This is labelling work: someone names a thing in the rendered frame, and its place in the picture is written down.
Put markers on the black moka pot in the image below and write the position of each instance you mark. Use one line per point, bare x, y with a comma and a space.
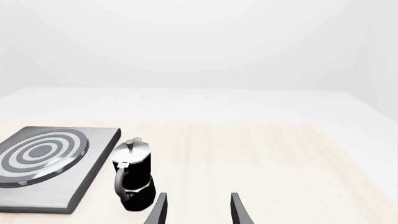
136, 177

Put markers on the flat black stove plate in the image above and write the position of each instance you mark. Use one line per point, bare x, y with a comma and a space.
46, 163

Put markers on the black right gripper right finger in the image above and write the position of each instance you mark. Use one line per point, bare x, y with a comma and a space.
240, 213

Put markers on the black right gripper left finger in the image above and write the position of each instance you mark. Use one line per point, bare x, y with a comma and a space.
158, 213

